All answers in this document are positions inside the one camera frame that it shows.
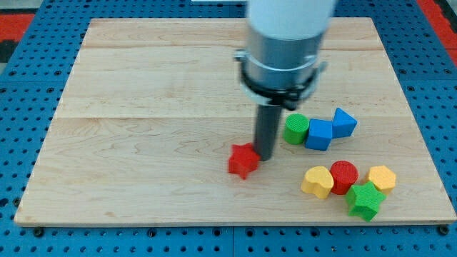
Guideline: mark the green cylinder block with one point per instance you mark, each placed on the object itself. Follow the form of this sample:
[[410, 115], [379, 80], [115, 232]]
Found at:
[[296, 128]]

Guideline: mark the yellow heart block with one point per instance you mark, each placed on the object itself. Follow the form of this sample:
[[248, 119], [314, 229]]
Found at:
[[317, 181]]

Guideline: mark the green star block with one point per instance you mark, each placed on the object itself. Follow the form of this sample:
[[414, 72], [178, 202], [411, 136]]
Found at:
[[364, 201]]

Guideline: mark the blue cube block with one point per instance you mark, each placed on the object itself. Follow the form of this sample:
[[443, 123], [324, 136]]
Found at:
[[320, 134]]

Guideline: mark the blue triangle block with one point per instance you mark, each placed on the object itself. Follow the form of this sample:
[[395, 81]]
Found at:
[[343, 124]]

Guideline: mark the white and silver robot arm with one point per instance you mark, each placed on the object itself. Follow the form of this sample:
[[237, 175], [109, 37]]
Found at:
[[279, 65]]

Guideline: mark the red cylinder block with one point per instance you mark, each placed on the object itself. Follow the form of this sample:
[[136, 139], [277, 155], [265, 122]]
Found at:
[[344, 174]]

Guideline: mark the light wooden board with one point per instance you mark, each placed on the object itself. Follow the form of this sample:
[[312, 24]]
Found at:
[[146, 121]]

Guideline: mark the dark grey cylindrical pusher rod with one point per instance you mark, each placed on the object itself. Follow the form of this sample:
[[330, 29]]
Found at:
[[266, 127]]

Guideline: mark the yellow hexagon block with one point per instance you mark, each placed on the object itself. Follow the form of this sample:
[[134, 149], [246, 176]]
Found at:
[[383, 178]]

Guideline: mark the red star block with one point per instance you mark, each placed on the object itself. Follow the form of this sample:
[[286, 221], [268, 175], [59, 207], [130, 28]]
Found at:
[[243, 160]]

